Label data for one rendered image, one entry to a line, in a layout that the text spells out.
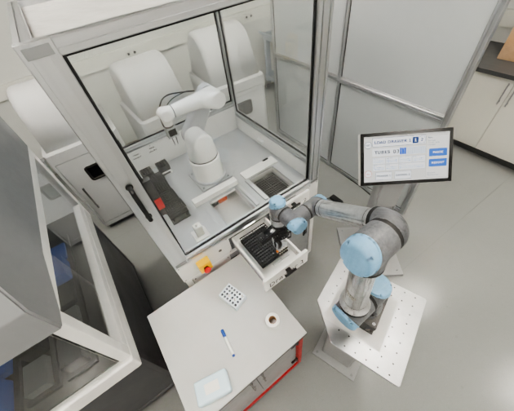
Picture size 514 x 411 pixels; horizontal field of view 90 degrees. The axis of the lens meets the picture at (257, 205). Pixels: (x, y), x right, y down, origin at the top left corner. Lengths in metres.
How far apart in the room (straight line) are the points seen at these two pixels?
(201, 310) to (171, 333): 0.18
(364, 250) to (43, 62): 0.92
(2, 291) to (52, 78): 0.54
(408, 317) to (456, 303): 1.09
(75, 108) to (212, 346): 1.14
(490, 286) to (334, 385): 1.46
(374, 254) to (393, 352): 0.76
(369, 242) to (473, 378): 1.77
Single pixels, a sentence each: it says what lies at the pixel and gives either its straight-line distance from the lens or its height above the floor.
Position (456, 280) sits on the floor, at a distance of 2.70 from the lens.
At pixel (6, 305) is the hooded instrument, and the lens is 0.94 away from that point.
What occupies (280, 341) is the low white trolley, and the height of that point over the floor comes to 0.76.
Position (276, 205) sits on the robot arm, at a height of 1.29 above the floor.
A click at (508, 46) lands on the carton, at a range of 3.78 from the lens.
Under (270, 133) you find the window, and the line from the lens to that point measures 1.25.
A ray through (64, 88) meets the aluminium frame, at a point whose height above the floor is 1.89.
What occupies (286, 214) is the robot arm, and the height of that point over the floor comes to 1.28.
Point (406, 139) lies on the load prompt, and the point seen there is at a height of 1.16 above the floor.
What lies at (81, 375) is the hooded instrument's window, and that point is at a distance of 1.37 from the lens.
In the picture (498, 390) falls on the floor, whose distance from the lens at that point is 2.49.
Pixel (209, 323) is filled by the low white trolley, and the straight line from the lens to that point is 1.49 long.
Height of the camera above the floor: 2.13
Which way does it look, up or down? 48 degrees down
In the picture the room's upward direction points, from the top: 9 degrees counter-clockwise
